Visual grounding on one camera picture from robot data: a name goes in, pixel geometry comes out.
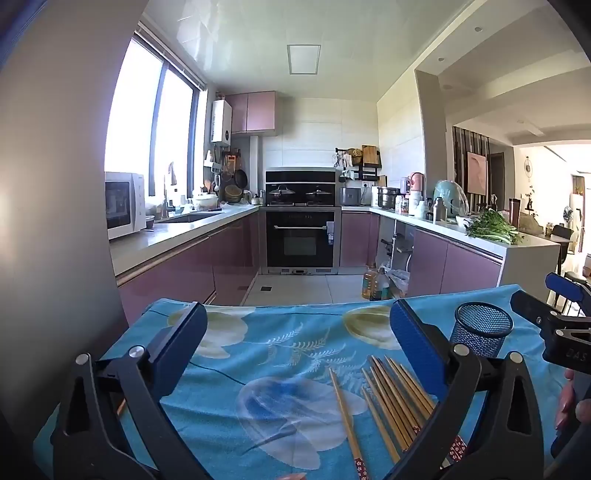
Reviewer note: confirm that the pink kettle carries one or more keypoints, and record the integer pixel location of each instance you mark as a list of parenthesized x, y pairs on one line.
[(416, 182)]

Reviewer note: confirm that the kitchen window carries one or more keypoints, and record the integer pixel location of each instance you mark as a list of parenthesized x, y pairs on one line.
[(138, 115)]

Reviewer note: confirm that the brown tumbler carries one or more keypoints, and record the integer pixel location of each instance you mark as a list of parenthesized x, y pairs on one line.
[(515, 212)]

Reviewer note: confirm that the steel thermos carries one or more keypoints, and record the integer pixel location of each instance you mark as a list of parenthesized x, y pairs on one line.
[(439, 211)]

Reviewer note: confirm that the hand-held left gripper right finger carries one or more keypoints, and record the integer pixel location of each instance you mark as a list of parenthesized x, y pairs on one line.
[(415, 339)]

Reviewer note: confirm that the bunch of leafy greens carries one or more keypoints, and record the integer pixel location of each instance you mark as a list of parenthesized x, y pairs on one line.
[(491, 228)]

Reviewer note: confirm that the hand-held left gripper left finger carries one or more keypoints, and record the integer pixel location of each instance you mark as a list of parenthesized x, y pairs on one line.
[(184, 334)]

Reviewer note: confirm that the kitchen sink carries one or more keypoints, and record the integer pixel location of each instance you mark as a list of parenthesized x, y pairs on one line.
[(189, 217)]

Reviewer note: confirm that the wooden cutting board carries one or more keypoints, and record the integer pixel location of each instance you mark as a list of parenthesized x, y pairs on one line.
[(371, 156)]

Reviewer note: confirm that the silver countertop appliance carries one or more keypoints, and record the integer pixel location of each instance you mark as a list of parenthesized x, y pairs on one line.
[(351, 197)]

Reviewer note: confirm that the white water heater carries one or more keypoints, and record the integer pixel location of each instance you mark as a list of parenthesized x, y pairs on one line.
[(221, 122)]

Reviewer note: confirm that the steel stockpot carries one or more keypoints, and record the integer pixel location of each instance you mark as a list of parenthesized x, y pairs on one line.
[(388, 197)]

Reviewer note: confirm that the dark dining chair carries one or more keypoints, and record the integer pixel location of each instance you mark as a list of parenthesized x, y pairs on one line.
[(563, 232)]

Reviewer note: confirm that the dark cooking oil bottle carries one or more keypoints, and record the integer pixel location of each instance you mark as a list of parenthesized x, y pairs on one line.
[(381, 286)]

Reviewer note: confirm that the black built-in stove oven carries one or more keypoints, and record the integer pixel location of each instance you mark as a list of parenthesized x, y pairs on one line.
[(300, 235)]

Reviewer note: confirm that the floral-end wooden chopstick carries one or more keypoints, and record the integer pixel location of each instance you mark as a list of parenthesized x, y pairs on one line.
[(344, 410)]

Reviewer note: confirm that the ceiling light panel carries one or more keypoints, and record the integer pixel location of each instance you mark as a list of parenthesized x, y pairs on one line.
[(303, 58)]

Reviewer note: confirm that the white microwave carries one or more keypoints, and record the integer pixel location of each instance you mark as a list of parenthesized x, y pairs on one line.
[(124, 203)]

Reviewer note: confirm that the pink wall cabinet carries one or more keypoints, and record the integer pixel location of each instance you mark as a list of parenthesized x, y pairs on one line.
[(251, 113)]

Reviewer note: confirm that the pink wall painting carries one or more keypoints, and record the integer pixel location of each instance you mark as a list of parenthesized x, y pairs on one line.
[(476, 173)]

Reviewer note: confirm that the pink sink-side counter cabinets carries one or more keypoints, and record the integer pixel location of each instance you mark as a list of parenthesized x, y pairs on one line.
[(184, 263)]

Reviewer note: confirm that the black wall rack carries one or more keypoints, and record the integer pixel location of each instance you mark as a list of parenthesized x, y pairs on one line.
[(364, 171)]

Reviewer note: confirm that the white bowl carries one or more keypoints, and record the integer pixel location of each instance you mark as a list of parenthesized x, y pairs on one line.
[(204, 202)]

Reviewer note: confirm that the bunch of wooden chopsticks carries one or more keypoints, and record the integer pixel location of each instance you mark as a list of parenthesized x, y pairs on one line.
[(392, 401)]

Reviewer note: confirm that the pink peninsula counter cabinets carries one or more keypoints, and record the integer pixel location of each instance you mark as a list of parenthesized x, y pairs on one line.
[(461, 267)]

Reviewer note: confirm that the mint green appliance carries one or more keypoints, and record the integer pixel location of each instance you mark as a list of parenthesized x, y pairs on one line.
[(450, 198)]

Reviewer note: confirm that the person's right hand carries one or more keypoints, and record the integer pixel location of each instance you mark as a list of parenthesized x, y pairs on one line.
[(565, 401)]

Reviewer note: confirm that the black mesh pen holder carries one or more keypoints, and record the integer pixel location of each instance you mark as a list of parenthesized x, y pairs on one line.
[(480, 337)]

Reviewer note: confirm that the standing fan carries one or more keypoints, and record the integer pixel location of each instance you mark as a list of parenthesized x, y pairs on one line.
[(568, 216)]

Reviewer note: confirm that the wall clock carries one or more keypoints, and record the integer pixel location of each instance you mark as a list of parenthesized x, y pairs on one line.
[(529, 166)]

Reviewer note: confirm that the dark slatted room divider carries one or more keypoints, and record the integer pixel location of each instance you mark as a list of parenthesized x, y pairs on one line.
[(461, 143)]

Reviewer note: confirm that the clear plastic bag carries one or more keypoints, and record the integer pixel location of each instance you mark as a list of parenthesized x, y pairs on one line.
[(399, 281)]

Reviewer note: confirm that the blue floral tablecloth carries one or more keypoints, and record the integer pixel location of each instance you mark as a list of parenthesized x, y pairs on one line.
[(277, 350)]

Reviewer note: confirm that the pot with glass lid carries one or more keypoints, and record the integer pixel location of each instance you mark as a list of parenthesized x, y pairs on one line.
[(281, 193), (317, 194)]

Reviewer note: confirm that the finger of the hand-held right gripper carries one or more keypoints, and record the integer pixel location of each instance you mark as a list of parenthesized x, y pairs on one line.
[(561, 284), (531, 307)]

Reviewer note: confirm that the hanging frying pan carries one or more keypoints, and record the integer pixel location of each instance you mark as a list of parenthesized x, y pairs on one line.
[(241, 177)]

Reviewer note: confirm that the yellow cooking oil bottle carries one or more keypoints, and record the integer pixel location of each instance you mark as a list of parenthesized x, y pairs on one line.
[(368, 284)]

